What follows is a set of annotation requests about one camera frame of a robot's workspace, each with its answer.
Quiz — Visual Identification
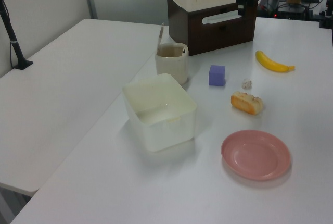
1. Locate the peeled orange fruit toy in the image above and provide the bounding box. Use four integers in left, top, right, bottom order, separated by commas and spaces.
230, 91, 264, 116

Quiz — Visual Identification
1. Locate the purple foam cube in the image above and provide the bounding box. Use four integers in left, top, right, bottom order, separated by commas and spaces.
208, 65, 226, 87

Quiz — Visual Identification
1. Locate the pink plastic plate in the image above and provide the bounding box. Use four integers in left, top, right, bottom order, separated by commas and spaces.
221, 129, 291, 181

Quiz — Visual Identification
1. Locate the white open plastic bin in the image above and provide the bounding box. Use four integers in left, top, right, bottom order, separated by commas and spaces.
122, 73, 198, 153

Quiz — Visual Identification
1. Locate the yellow toy banana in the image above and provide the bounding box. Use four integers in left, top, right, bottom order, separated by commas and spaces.
255, 50, 296, 73

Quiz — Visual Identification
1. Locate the black clamped camera stand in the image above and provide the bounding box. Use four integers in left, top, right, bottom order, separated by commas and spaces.
0, 0, 34, 70

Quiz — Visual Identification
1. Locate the dark brown drawer box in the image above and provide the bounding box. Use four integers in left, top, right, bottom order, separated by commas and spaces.
166, 0, 258, 57

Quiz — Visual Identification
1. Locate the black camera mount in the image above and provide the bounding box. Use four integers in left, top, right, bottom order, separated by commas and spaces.
318, 0, 333, 29

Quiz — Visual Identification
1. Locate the cream trash can with lid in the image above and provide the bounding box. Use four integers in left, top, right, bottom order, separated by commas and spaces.
155, 22, 189, 85

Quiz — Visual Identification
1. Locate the black electronics box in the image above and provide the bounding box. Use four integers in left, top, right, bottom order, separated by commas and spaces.
273, 2, 315, 21

